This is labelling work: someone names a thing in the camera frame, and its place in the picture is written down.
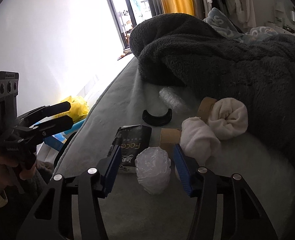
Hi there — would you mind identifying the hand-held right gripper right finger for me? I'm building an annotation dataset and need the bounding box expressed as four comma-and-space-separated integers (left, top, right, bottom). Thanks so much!
173, 144, 279, 240

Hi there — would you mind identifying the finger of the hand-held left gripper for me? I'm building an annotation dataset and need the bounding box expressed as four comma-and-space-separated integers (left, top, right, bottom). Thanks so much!
17, 101, 71, 121
31, 115, 74, 140

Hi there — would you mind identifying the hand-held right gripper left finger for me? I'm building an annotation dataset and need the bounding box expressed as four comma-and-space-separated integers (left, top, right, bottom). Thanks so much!
16, 144, 123, 240

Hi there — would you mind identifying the clear plastic ball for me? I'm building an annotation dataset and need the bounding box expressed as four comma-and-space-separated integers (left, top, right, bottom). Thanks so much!
135, 146, 172, 195

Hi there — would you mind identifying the person's left hand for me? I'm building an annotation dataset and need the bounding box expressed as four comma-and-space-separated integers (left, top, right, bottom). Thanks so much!
0, 154, 36, 189

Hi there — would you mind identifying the blue packet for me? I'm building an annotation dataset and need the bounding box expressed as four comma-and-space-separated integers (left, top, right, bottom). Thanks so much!
44, 130, 68, 150

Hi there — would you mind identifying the yellow plastic bag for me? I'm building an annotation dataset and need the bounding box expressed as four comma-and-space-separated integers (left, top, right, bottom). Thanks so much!
54, 95, 90, 121

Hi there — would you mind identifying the black printed packet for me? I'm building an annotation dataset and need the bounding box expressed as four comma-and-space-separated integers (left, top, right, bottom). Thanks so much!
107, 125, 153, 174

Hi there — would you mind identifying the rolled white sock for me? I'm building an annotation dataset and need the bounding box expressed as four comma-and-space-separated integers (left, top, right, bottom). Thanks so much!
208, 97, 248, 140
181, 116, 222, 165

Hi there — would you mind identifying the black curved plastic piece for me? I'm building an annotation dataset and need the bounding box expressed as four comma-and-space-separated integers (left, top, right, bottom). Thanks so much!
142, 108, 173, 127

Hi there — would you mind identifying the white fleece sheet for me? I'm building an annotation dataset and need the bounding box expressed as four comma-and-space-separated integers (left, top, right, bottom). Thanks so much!
170, 127, 295, 240

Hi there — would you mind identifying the clear bubble wrap roll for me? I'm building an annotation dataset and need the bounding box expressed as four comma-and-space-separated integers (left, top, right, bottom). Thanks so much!
159, 86, 185, 112

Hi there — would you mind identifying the grey bed mattress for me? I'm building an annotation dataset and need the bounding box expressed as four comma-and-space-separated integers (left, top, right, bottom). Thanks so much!
54, 52, 295, 240

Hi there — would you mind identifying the sliding glass door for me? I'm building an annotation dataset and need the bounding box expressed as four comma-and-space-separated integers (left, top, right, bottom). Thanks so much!
100, 0, 158, 55

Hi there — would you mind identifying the dark grey fleece blanket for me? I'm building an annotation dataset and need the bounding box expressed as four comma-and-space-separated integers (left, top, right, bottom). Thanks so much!
129, 12, 295, 188

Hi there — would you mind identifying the light blue printed blanket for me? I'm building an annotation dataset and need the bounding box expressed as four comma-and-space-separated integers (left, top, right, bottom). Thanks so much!
204, 7, 250, 43

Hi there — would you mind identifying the patterned grey pillow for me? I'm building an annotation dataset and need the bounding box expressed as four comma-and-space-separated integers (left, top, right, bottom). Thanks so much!
249, 26, 292, 42

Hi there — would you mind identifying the white vanity table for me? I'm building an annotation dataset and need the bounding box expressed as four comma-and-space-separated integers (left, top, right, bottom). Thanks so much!
263, 2, 295, 35

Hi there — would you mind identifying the white hanging jacket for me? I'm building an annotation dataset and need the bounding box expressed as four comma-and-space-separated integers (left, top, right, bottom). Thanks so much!
235, 0, 257, 28

